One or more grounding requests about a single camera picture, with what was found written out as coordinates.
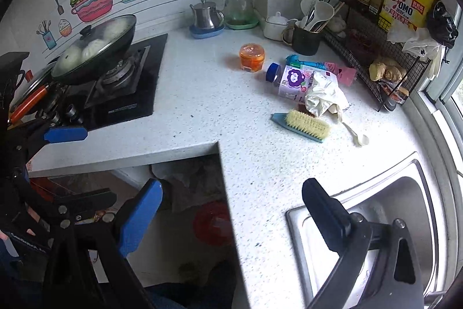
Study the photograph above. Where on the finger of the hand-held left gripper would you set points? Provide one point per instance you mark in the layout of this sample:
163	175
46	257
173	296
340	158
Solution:
67	134
90	198

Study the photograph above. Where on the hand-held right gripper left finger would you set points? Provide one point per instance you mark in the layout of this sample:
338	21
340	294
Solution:
141	218

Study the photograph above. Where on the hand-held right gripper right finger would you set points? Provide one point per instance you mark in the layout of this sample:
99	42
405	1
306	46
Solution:
322	211

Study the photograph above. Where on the red plastic bin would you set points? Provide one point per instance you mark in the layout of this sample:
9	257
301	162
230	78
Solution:
211	222

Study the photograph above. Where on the blue scrub brush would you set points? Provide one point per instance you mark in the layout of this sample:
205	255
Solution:
307	124

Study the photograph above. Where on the white glove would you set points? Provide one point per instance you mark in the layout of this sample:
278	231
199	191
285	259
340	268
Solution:
323	95

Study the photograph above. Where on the purple label bottle blue cap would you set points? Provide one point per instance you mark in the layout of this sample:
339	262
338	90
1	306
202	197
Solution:
293	81

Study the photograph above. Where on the blue and pink plastic wrapper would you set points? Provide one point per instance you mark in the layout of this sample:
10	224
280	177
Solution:
343	73

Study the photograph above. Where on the orange jelly cup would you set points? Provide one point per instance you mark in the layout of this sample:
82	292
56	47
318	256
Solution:
251	57

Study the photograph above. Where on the white steamed bun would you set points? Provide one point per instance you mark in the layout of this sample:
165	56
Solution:
68	57
91	50
116	27

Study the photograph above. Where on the stainless steel sink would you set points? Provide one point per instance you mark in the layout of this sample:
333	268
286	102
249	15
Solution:
398	193

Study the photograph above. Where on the small white plastic scoop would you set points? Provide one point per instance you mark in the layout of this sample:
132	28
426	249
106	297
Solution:
361	140

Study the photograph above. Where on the black glass gas stove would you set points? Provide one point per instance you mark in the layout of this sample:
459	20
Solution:
144	91

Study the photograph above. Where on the person's blue trousers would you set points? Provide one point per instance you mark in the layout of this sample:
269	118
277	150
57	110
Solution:
202	291

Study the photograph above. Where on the glass wok lid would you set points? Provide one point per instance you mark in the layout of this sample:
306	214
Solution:
101	37

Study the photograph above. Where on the red striped packet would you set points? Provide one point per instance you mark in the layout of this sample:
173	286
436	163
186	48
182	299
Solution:
394	90

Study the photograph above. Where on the ginger root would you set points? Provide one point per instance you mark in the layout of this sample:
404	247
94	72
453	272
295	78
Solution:
395	72
376	72

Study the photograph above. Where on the blue plastic tray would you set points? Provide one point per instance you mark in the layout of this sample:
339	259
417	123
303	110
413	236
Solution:
206	34

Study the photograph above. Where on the small steel teapot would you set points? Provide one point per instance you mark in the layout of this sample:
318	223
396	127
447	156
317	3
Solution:
204	15

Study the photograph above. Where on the garlic bulb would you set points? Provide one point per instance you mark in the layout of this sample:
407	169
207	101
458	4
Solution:
338	23

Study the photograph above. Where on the white ceramic lidded jar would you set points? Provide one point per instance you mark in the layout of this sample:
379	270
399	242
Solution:
275	27

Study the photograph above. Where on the large white serving spoon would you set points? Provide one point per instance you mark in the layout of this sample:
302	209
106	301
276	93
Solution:
323	13

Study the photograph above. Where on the green plastic tray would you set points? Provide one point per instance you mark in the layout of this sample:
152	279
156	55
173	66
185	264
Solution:
250	25

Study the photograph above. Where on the bundle of chopsticks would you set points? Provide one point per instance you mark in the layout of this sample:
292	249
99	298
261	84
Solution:
337	8

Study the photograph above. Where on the black plastic bag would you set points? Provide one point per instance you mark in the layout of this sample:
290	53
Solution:
441	23

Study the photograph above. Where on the window frame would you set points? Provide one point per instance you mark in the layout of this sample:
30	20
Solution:
445	120

